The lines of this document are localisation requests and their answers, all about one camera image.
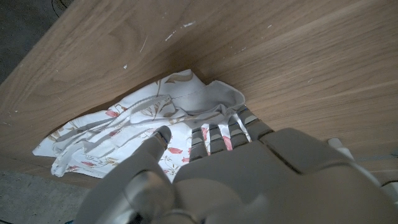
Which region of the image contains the white floral cloth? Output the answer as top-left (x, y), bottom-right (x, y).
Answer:
top-left (32, 68), bottom-right (252, 180)

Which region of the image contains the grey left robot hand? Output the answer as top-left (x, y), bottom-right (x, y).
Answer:
top-left (74, 105), bottom-right (398, 224)

